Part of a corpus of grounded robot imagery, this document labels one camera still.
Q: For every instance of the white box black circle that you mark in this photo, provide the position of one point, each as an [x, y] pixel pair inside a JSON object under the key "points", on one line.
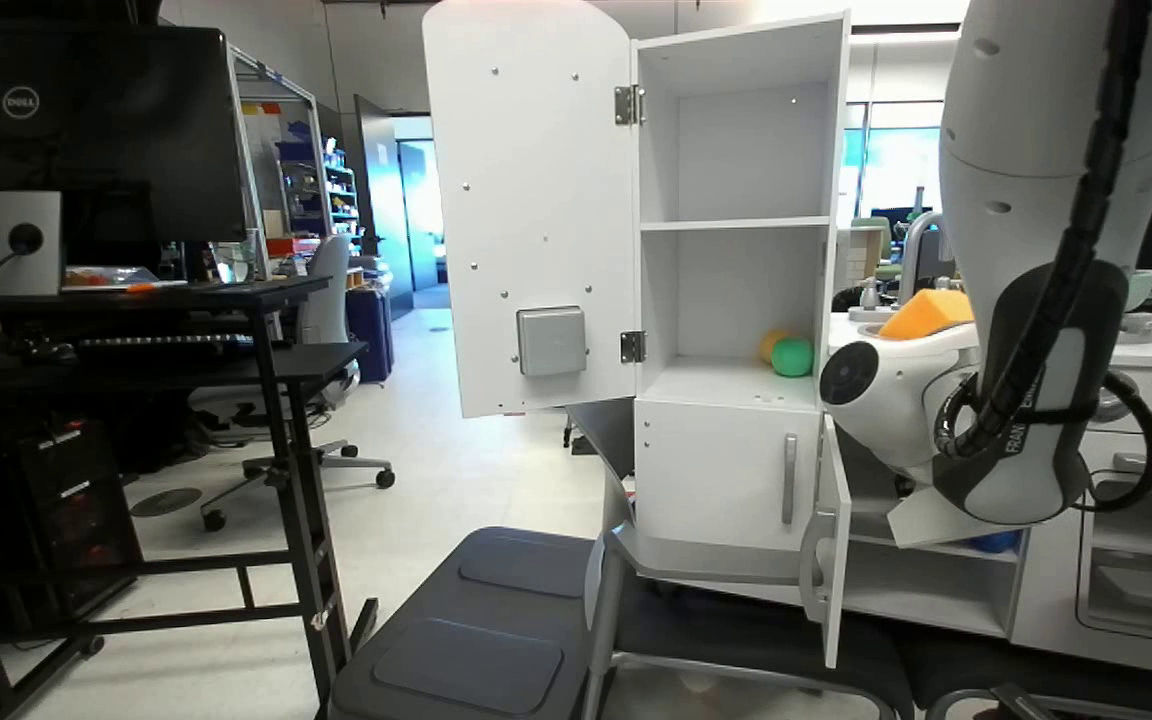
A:
{"points": [[25, 242]]}

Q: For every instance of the white toy kitchen unit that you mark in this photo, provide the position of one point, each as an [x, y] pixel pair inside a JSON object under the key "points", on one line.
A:
{"points": [[738, 454]]}

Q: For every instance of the black Dell monitor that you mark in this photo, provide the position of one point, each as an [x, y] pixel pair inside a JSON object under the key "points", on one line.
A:
{"points": [[98, 134]]}

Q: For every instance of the black desk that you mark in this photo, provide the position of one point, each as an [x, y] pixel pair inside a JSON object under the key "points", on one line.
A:
{"points": [[137, 299]]}

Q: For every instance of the office chair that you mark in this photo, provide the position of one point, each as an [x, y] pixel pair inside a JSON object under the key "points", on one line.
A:
{"points": [[323, 301]]}

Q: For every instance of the white tall cabinet door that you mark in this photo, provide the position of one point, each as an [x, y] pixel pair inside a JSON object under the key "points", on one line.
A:
{"points": [[522, 175]]}

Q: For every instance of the white oven door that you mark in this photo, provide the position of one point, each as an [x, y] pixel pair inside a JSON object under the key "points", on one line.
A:
{"points": [[1149, 575]]}

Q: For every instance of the black computer tower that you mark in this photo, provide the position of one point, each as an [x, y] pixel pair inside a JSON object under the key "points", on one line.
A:
{"points": [[79, 520]]}

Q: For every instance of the white small cabinet door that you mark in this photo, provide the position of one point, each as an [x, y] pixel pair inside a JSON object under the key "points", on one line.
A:
{"points": [[836, 563]]}

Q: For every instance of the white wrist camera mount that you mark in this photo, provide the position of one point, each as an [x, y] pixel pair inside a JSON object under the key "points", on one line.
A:
{"points": [[938, 520]]}

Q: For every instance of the black keyboard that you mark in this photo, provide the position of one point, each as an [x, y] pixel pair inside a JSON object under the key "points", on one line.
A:
{"points": [[160, 341]]}

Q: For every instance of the grey metal basin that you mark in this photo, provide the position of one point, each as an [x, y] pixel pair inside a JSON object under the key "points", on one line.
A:
{"points": [[721, 688]]}

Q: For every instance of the grey square door knob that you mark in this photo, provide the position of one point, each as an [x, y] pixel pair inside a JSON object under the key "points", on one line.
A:
{"points": [[551, 341]]}

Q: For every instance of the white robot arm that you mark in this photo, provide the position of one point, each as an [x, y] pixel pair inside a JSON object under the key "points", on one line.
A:
{"points": [[1043, 104]]}

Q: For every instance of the orange sponge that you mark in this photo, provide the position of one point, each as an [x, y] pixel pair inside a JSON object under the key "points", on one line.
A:
{"points": [[931, 314]]}

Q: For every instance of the yellow ball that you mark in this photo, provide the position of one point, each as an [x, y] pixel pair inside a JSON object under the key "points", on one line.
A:
{"points": [[771, 346]]}

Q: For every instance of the green cup on shelf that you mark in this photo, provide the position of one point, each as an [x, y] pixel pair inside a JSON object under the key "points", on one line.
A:
{"points": [[793, 358]]}

